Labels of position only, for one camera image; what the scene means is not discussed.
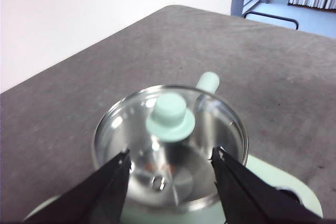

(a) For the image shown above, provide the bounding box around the mint green pot with handle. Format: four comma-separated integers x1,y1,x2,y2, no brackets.
93,71,249,224

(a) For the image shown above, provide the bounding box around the mint green breakfast machine base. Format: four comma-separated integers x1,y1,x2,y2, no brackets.
23,154,323,224

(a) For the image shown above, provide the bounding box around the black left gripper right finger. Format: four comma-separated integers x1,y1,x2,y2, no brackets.
211,146,326,224

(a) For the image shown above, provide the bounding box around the glass lid with green knob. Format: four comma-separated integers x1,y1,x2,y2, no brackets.
91,84,249,213

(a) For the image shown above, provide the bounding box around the black metal tube frame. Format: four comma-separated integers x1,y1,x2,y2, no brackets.
243,10,300,31

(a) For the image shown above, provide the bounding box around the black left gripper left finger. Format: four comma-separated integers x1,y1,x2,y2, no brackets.
23,148,131,224

